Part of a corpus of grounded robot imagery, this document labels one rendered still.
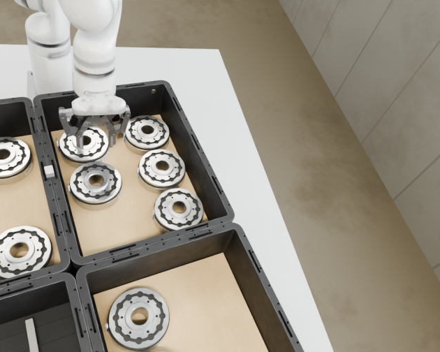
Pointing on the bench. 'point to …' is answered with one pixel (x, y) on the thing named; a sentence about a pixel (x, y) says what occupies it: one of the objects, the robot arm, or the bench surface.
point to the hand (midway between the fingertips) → (96, 141)
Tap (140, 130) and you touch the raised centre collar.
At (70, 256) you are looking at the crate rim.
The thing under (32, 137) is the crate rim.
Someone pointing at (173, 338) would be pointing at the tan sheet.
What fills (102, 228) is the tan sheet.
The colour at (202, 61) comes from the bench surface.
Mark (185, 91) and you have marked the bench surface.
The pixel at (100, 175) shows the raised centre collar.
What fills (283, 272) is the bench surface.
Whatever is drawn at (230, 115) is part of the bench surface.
